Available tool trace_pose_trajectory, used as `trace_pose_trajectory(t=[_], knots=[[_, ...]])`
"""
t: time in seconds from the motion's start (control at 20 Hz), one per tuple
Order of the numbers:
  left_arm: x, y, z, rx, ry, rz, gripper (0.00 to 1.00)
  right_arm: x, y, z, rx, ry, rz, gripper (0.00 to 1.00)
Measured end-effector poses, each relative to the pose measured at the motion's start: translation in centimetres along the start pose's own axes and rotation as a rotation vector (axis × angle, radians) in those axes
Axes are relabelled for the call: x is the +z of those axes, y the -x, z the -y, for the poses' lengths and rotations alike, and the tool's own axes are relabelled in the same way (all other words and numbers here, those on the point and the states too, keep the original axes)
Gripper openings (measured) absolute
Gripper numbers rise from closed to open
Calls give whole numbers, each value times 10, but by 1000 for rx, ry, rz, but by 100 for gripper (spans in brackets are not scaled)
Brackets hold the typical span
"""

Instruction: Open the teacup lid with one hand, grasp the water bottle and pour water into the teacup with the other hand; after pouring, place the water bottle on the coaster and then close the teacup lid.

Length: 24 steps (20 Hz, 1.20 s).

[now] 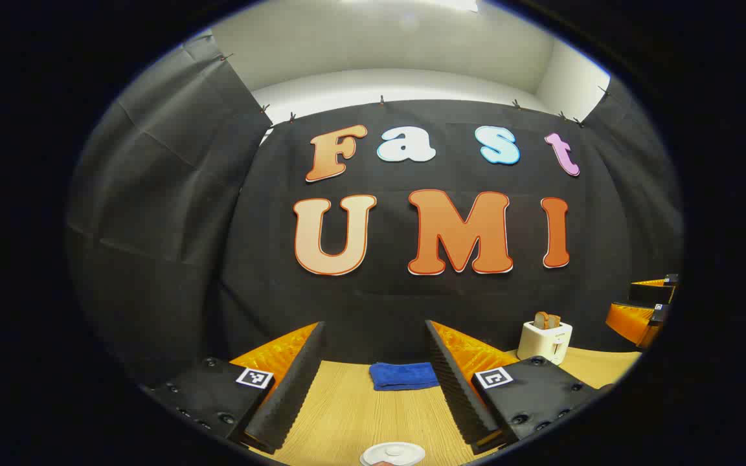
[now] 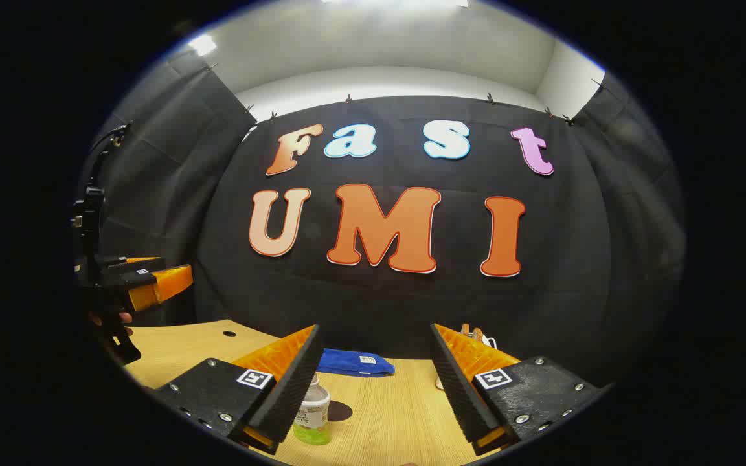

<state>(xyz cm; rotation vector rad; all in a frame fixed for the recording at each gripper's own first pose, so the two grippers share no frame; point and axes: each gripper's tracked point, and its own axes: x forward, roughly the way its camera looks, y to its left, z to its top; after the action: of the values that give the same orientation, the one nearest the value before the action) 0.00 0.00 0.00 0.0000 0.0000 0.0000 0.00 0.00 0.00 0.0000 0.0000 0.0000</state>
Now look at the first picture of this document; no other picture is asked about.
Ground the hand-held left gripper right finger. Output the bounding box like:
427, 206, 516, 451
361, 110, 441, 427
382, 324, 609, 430
425, 320, 613, 455

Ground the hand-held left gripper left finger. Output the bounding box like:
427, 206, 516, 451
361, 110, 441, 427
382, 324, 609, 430
143, 320, 328, 455

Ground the white teacup lid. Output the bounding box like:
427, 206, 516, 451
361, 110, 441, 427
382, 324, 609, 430
376, 444, 416, 464

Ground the white teacup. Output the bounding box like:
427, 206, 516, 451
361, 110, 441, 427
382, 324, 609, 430
359, 442, 426, 466

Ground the blue towel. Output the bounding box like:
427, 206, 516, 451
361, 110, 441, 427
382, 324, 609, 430
369, 362, 442, 392

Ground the white toaster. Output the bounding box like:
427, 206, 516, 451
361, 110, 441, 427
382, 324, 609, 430
517, 319, 573, 365

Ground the black backdrop cloth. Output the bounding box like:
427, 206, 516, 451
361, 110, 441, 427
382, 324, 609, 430
65, 36, 684, 389

